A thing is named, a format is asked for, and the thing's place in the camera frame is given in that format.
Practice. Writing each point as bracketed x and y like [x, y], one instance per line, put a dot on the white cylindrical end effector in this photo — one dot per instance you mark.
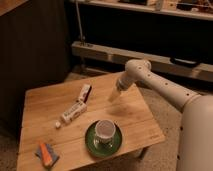
[123, 83]

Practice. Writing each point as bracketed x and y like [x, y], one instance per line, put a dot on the beige pusher tip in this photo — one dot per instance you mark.
[114, 95]

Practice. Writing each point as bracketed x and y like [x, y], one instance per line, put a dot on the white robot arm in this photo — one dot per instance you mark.
[195, 151]

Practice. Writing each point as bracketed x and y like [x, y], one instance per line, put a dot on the white cup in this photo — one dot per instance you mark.
[105, 131]

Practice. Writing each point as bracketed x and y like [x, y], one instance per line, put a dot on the white tube bottle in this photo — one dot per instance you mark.
[70, 114]

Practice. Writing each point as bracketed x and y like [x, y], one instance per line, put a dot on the green saucer plate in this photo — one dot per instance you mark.
[102, 150]

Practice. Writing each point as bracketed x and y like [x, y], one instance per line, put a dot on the metal vertical pole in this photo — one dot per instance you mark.
[82, 37]

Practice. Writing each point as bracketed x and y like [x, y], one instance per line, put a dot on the wooden shelf rack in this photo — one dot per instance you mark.
[118, 32]

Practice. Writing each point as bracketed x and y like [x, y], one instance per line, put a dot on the orange and blue sponge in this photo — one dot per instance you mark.
[47, 155]

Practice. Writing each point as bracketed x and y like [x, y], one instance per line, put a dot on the black handle on shelf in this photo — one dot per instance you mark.
[185, 63]

